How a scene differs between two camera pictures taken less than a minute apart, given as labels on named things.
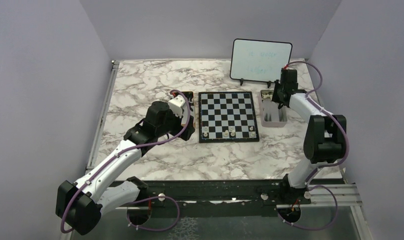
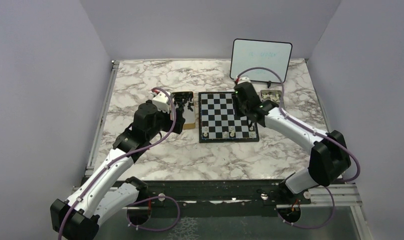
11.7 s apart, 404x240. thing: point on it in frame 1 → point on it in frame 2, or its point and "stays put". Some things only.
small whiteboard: [259, 60] stays put
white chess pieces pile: [266, 96] stays put
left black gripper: [189, 130] → [179, 121]
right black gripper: [274, 98] → [235, 103]
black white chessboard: [227, 117] stays put
